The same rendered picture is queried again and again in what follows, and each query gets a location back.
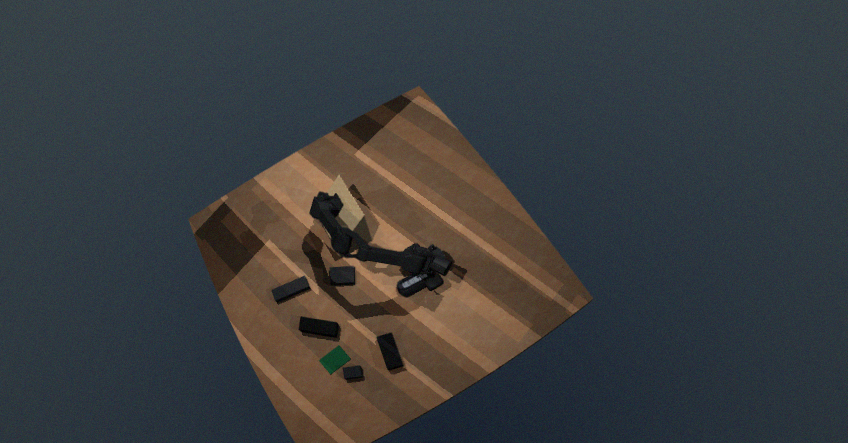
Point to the green flat rectangular block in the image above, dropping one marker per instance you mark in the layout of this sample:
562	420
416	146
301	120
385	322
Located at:
334	359

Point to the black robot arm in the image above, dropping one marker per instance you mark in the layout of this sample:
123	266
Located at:
411	260

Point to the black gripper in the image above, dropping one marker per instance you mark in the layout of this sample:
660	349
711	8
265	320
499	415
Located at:
433	282

